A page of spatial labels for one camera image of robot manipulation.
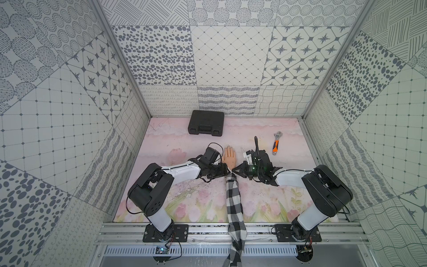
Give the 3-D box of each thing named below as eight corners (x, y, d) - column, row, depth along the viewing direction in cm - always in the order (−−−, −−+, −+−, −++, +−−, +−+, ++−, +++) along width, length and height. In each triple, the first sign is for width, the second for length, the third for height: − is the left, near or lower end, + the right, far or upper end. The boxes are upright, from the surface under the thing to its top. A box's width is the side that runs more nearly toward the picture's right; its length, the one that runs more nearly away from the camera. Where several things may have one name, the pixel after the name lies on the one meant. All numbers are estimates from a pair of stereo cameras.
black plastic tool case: (189, 136, 112) (187, 130, 107) (192, 114, 126) (191, 108, 121) (224, 136, 112) (224, 130, 107) (223, 114, 126) (223, 108, 121)
